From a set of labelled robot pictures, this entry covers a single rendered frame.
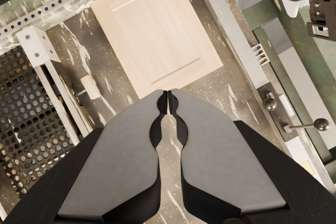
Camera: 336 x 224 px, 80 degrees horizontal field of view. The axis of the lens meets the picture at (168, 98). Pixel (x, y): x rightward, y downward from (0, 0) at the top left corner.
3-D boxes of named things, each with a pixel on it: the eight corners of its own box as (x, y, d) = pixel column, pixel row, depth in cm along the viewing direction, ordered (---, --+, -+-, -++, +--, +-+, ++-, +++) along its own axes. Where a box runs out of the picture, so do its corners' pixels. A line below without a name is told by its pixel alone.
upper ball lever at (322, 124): (284, 121, 68) (328, 114, 57) (289, 131, 68) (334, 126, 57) (278, 126, 67) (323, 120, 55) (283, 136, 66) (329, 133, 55)
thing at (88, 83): (91, 75, 72) (87, 74, 69) (101, 95, 72) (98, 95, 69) (83, 79, 72) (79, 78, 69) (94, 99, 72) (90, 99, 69)
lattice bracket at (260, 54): (256, 45, 72) (260, 43, 69) (265, 62, 72) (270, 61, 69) (246, 50, 72) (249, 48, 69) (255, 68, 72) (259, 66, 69)
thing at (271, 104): (273, 87, 67) (273, 97, 55) (278, 98, 67) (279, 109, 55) (261, 92, 68) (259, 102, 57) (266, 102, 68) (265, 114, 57)
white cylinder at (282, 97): (291, 113, 71) (280, 93, 71) (296, 114, 68) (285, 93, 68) (283, 117, 71) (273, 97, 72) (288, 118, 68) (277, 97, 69)
